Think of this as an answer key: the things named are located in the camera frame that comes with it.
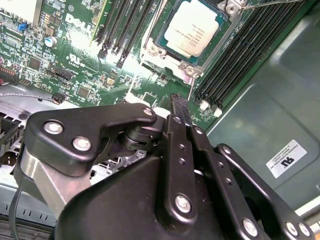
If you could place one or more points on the silver CPU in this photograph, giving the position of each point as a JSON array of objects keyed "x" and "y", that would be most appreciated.
[{"x": 190, "y": 27}]

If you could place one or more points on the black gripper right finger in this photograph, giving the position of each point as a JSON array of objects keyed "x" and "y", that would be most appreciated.
[{"x": 215, "y": 170}]

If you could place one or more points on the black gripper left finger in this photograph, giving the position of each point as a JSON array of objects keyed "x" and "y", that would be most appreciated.
[{"x": 112, "y": 116}]

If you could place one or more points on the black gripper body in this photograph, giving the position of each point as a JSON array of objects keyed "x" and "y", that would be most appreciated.
[{"x": 112, "y": 205}]

